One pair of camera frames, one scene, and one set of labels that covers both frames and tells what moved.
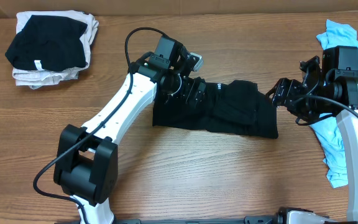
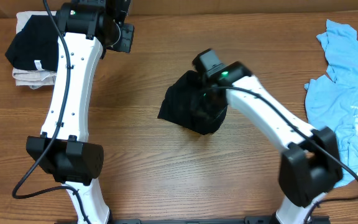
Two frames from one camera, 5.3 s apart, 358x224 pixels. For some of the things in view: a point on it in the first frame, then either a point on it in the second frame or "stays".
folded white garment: (36, 78) stays
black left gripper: (185, 94) → (125, 45)
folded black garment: (48, 43) stays
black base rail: (278, 219) stays
